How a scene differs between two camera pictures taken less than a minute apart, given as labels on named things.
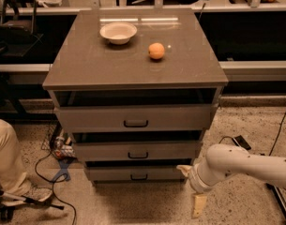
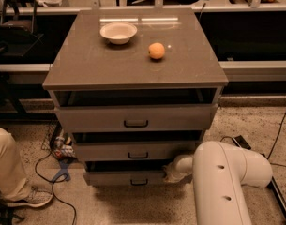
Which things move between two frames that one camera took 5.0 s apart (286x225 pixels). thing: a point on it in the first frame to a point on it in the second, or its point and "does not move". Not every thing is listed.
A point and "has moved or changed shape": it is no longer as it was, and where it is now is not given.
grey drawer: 118,173 has moved or changed shape
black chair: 18,22 does not move
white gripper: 196,179 to 179,169
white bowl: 118,33 does not move
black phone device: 240,142 does not move
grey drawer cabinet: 136,90 does not move
